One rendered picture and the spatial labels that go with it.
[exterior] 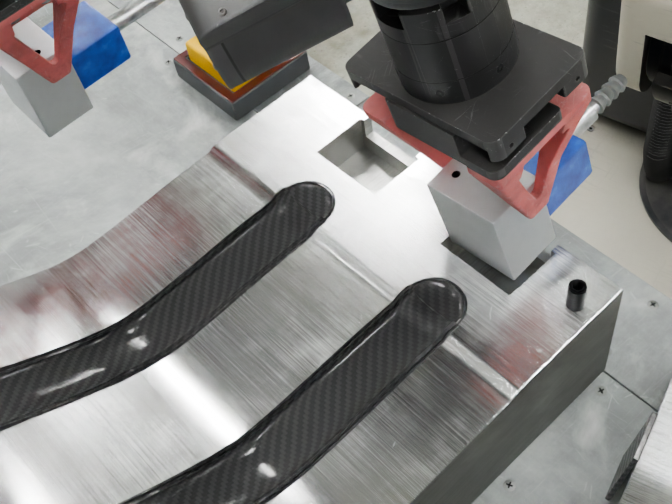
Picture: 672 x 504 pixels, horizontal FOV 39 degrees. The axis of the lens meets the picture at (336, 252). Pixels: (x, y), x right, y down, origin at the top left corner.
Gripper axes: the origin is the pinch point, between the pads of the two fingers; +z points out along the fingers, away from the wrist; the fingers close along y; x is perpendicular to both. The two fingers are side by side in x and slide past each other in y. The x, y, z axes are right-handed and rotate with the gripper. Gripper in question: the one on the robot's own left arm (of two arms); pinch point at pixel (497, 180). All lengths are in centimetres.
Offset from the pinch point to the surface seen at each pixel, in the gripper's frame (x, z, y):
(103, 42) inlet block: -7.9, -5.9, -25.6
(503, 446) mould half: -9.4, 9.7, 6.2
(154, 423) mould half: -21.9, 0.2, -4.8
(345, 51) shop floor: 52, 86, -112
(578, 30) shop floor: 86, 97, -81
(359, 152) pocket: -0.5, 5.4, -13.5
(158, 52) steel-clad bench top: -1.3, 7.4, -40.3
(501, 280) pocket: -2.0, 7.4, 0.1
